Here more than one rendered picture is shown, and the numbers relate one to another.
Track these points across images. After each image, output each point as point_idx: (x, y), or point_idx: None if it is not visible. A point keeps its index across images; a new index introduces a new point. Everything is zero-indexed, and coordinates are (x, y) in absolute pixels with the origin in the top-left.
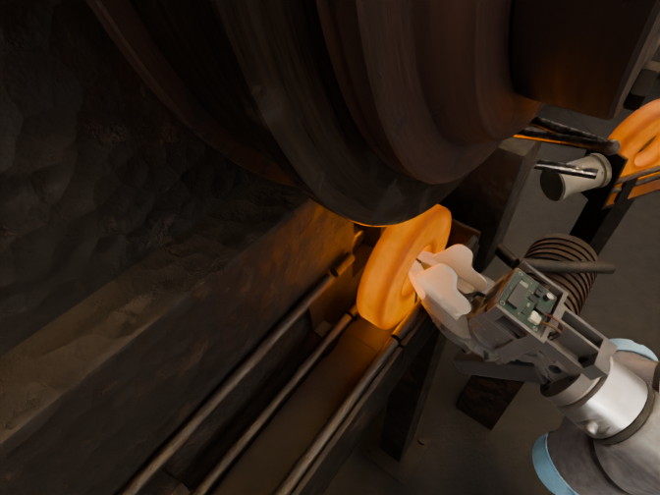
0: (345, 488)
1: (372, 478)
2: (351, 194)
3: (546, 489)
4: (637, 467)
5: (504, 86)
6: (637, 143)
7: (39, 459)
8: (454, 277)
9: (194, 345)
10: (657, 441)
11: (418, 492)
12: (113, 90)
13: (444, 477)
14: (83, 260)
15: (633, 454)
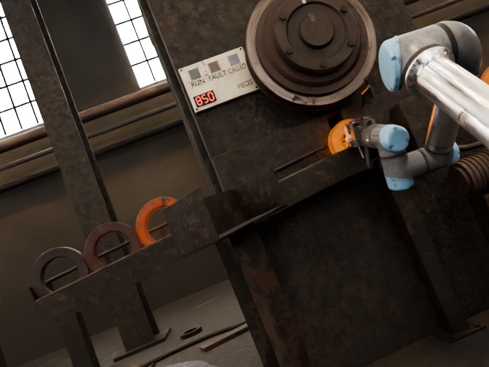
0: (412, 347)
1: (432, 343)
2: (282, 94)
3: None
4: (375, 143)
5: (299, 73)
6: (488, 84)
7: (248, 153)
8: (346, 127)
9: (278, 146)
10: (374, 130)
11: (460, 344)
12: (268, 105)
13: (484, 338)
14: (263, 132)
15: (372, 138)
